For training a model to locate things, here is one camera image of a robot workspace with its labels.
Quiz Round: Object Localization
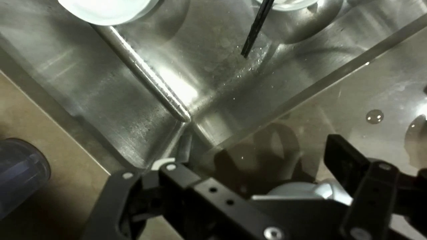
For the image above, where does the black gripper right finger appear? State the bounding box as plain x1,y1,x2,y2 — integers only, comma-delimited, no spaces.
325,134,427,240

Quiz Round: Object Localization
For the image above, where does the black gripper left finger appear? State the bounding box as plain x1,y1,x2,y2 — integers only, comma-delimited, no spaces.
79,162,286,240

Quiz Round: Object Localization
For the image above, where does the stainless steel sink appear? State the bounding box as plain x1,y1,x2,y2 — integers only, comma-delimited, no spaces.
0,0,427,175

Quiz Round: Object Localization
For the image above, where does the white ceramic bowl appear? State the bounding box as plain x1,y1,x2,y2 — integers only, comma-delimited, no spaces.
56,0,159,27

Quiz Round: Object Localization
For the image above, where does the black utensil handle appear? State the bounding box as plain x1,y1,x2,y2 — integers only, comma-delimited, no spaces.
240,0,277,59

